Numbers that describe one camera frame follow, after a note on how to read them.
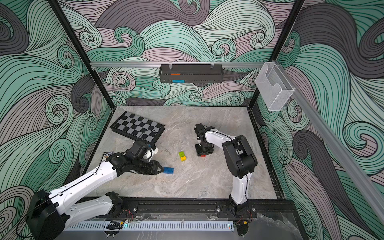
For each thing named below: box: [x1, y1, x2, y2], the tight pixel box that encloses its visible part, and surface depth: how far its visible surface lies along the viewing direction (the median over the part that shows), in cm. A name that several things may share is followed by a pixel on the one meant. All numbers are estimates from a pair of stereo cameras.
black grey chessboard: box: [110, 111, 166, 145], surface depth 105 cm
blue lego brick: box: [162, 166, 175, 175], surface depth 87 cm
